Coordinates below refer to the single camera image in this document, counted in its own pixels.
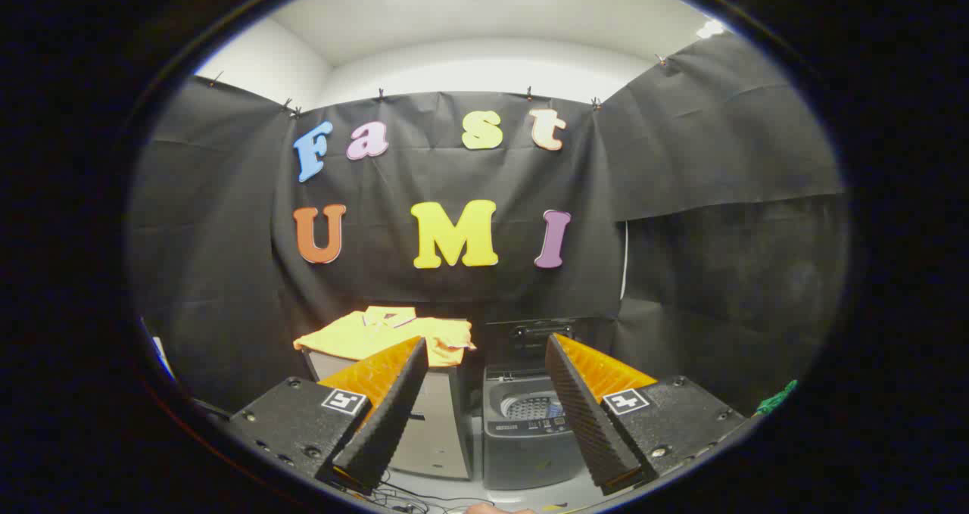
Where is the yellow polo shirt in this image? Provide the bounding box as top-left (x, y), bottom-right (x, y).
top-left (294, 306), bottom-right (476, 368)

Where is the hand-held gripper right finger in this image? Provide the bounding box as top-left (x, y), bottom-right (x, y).
top-left (545, 333), bottom-right (746, 496)

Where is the green object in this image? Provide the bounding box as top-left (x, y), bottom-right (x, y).
top-left (755, 379), bottom-right (799, 416)

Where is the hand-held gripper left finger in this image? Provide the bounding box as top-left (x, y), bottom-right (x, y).
top-left (227, 336), bottom-right (430, 494)

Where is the grey cabinet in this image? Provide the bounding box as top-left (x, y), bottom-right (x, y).
top-left (303, 347), bottom-right (475, 481)

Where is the grey washing machine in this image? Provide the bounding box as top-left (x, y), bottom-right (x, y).
top-left (481, 363), bottom-right (587, 491)

